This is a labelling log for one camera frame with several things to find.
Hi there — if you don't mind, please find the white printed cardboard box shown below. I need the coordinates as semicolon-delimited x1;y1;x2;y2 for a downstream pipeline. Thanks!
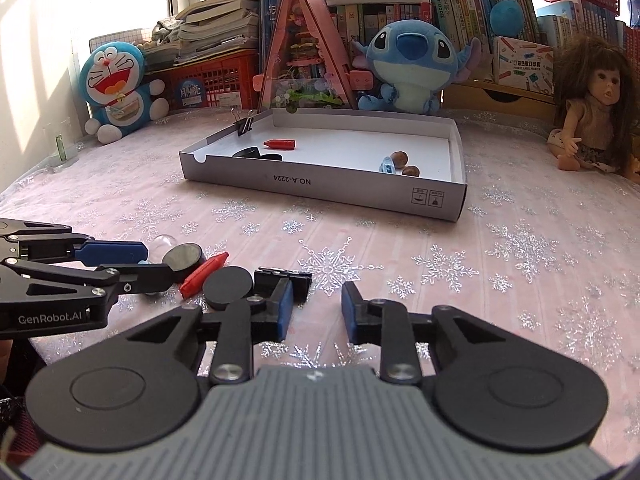
492;35;556;95

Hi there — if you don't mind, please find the clear plastic dome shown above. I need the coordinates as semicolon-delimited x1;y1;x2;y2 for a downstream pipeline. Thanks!
148;234;177;263

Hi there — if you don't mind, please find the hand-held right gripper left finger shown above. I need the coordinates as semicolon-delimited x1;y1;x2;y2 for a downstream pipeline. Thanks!
107;278;296;387

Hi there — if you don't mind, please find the row of upright books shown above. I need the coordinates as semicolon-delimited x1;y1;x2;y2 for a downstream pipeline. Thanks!
320;0;640;61

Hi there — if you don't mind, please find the round mirror disc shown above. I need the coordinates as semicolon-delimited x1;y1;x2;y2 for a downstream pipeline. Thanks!
162;242;207;281

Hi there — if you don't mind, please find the pile of books and papers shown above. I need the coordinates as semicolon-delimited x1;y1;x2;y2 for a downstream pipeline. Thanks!
150;0;266;66

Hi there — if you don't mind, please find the pink snowflake tablecloth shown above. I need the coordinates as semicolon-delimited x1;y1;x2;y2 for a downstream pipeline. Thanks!
0;107;640;456

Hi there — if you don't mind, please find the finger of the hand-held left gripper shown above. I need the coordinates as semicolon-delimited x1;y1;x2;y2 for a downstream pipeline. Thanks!
0;260;174;307
0;217;150;267

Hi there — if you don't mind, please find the red plastic basket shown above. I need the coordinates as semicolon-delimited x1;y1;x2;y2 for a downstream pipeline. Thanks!
145;50;261;111

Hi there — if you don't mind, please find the small black binder clip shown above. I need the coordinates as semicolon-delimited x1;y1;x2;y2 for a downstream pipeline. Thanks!
231;107;254;137

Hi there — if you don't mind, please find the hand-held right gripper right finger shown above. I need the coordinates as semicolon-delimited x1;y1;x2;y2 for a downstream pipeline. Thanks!
341;282;527;387

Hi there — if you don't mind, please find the wooden drawer box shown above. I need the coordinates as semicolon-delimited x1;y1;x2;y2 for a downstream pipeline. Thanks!
442;80;558;121

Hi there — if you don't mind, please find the blue cat plush toy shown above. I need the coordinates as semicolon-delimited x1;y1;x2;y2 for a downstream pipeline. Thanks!
80;40;171;143

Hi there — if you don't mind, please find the large black binder clip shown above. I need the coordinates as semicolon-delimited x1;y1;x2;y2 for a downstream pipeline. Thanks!
254;267;313;303

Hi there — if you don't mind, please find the brown-haired baby doll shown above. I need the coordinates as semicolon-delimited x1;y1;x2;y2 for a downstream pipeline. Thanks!
547;35;640;181

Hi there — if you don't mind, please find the white cardboard box tray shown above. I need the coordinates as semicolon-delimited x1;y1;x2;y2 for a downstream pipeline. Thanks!
179;108;468;222

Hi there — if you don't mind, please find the blue alien plush toy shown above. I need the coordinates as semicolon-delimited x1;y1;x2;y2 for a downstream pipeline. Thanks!
350;19;483;113

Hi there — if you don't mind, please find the blue ball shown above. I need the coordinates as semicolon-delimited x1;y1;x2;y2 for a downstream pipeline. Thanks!
489;0;526;37

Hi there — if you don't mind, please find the pink triangular miniature house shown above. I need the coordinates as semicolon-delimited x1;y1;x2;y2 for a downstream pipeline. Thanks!
252;0;373;113

